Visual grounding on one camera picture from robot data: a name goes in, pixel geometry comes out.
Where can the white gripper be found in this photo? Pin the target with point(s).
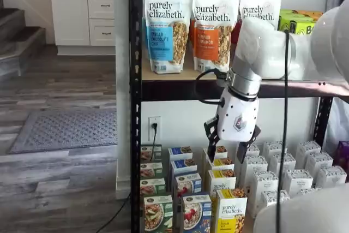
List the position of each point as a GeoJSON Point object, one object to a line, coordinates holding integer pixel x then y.
{"type": "Point", "coordinates": [237, 118]}

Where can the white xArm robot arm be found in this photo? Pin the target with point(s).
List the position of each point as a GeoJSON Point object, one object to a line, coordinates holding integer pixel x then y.
{"type": "Point", "coordinates": [253, 42]}

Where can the yellow purely elizabeth box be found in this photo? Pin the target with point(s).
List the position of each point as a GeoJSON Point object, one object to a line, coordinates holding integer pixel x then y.
{"type": "Point", "coordinates": [231, 211]}
{"type": "Point", "coordinates": [221, 150]}
{"type": "Point", "coordinates": [222, 179]}
{"type": "Point", "coordinates": [222, 163]}

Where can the white organic pantry box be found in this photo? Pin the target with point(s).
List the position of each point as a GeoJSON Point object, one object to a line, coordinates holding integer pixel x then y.
{"type": "Point", "coordinates": [319, 162]}
{"type": "Point", "coordinates": [272, 148]}
{"type": "Point", "coordinates": [264, 184]}
{"type": "Point", "coordinates": [285, 162]}
{"type": "Point", "coordinates": [331, 175]}
{"type": "Point", "coordinates": [309, 191]}
{"type": "Point", "coordinates": [253, 167]}
{"type": "Point", "coordinates": [297, 181]}
{"type": "Point", "coordinates": [308, 148]}
{"type": "Point", "coordinates": [272, 199]}
{"type": "Point", "coordinates": [253, 149]}

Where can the green Apple Cinnamon oatmeal box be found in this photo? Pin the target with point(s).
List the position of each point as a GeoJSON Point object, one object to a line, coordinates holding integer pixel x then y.
{"type": "Point", "coordinates": [151, 170]}
{"type": "Point", "coordinates": [148, 154]}
{"type": "Point", "coordinates": [152, 186]}
{"type": "Point", "coordinates": [158, 214]}

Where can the purple box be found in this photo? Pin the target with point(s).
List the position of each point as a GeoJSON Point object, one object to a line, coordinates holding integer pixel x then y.
{"type": "Point", "coordinates": [344, 151]}

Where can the black metal shelf rack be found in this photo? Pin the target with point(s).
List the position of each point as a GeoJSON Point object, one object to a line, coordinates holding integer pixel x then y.
{"type": "Point", "coordinates": [135, 53]}

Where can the green Bobo's snack box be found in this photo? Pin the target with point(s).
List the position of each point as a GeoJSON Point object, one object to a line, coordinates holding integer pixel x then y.
{"type": "Point", "coordinates": [291, 14]}
{"type": "Point", "coordinates": [297, 27]}

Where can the orange label granola bag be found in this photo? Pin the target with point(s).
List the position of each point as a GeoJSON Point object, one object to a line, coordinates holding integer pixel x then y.
{"type": "Point", "coordinates": [212, 25]}

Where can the blue label granola bag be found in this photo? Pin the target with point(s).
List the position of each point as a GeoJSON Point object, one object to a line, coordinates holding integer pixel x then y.
{"type": "Point", "coordinates": [166, 25]}

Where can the red label granola bag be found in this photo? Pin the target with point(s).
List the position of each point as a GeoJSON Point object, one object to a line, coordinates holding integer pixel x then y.
{"type": "Point", "coordinates": [259, 1]}

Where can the grey floor mat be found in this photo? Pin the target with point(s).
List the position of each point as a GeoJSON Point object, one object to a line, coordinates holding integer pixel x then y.
{"type": "Point", "coordinates": [68, 129]}

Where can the white drawer cabinet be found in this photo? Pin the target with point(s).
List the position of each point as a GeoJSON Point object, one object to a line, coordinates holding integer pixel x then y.
{"type": "Point", "coordinates": [69, 14]}

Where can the grey wooden staircase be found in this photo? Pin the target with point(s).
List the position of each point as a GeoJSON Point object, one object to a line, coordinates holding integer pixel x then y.
{"type": "Point", "coordinates": [16, 31]}

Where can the white wall outlet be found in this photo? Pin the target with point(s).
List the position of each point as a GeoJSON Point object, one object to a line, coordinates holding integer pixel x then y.
{"type": "Point", "coordinates": [150, 134]}

